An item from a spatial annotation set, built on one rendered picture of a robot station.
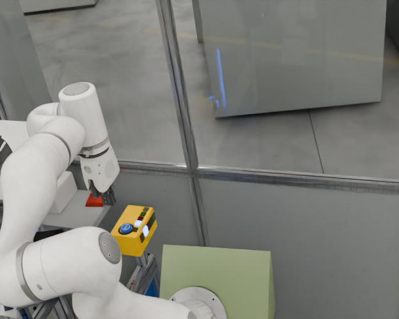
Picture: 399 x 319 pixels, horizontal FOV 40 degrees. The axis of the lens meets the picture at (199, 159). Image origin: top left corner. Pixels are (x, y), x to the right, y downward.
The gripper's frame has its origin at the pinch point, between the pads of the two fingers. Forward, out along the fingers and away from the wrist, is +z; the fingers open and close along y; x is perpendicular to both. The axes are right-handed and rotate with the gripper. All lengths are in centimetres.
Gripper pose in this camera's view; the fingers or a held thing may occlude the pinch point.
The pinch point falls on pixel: (107, 197)
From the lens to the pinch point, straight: 144.1
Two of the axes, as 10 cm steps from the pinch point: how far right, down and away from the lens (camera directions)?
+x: -9.4, -0.7, 3.3
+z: 1.4, 8.2, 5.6
